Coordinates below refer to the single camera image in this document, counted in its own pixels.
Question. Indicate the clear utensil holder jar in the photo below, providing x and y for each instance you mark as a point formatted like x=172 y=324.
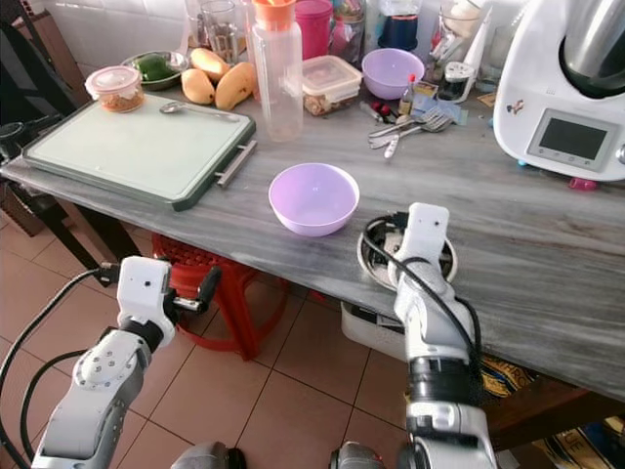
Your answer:
x=461 y=29

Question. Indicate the clear glass jar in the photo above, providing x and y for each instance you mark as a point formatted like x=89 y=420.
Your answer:
x=221 y=39

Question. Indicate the grey right robot leg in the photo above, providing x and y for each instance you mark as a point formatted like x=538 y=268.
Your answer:
x=361 y=459

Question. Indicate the white plastic storage bin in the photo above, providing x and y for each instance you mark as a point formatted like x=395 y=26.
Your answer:
x=366 y=332

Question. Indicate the green fruit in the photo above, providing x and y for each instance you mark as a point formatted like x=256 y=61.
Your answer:
x=156 y=67

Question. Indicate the dark-contents glass jar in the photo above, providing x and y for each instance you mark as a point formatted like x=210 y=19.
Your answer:
x=349 y=34

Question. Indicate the black metal frame chair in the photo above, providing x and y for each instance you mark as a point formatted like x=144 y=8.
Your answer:
x=20 y=68

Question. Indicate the small steel bowl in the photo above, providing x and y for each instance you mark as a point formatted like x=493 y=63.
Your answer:
x=176 y=82

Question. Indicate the oval stainless steel dish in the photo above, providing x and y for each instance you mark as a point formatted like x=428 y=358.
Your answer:
x=376 y=273

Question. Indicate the grey left robot leg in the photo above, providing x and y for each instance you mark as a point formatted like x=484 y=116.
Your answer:
x=205 y=459

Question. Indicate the clear orange-capped plastic bottle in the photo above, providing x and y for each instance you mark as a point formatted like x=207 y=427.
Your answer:
x=276 y=78

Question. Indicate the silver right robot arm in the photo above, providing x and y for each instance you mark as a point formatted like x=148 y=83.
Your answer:
x=435 y=332

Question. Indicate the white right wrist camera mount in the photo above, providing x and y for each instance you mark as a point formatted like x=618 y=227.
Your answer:
x=428 y=233

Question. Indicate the purple plastic bowl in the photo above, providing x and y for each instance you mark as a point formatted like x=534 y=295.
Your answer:
x=312 y=215
x=391 y=78

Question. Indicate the white kitchen food processor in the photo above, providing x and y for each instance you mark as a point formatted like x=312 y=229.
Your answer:
x=527 y=88

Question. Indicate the red and black kitchen tool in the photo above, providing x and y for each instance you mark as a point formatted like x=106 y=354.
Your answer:
x=379 y=109

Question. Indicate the round pink-lidded food container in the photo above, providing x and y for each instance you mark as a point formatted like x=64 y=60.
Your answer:
x=115 y=90

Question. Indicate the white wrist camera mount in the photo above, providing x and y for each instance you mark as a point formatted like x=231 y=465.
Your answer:
x=144 y=288
x=428 y=233

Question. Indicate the metal spoon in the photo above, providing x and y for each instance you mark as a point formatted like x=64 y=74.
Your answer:
x=171 y=106

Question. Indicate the grey-topped dark wooden table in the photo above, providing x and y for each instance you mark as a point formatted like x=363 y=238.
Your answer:
x=547 y=254

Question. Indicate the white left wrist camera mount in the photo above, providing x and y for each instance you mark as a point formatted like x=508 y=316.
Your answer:
x=144 y=288

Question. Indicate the small red-capped sauce bottle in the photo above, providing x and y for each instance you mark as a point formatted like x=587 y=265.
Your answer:
x=407 y=98

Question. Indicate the yellow mango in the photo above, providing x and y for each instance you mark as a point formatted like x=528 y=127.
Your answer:
x=197 y=87
x=210 y=63
x=234 y=86

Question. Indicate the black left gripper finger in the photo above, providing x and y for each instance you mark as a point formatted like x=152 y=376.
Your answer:
x=209 y=285
x=109 y=276

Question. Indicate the red plastic stool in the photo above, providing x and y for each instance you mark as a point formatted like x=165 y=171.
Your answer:
x=244 y=313

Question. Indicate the rectangular clear plastic food container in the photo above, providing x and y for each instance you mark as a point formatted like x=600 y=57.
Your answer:
x=330 y=83

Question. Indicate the grey robot leg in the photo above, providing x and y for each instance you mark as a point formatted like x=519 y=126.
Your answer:
x=361 y=459
x=205 y=459

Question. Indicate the pink plastic cup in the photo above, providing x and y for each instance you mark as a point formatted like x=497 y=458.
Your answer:
x=314 y=34

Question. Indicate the blue-contents glass jar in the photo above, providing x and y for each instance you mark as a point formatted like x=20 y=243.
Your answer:
x=400 y=34

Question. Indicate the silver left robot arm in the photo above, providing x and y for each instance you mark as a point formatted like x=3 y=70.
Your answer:
x=98 y=391

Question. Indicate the yellow and blue printed bag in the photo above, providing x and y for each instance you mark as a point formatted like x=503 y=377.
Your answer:
x=586 y=445

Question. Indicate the white green-rimmed cutting board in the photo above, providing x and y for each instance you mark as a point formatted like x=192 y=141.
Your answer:
x=137 y=151

